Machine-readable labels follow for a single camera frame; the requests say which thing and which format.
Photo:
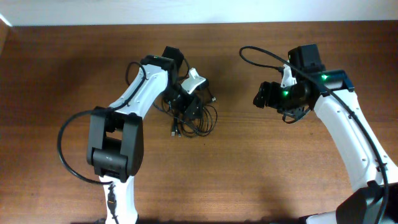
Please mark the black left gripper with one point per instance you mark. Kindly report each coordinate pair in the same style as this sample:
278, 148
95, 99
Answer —
191, 107

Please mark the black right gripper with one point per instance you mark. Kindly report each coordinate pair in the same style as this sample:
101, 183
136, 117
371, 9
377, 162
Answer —
267, 94

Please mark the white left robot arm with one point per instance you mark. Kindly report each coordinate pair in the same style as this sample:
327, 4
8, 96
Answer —
116, 135

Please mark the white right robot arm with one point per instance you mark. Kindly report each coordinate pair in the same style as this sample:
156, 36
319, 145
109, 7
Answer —
372, 173

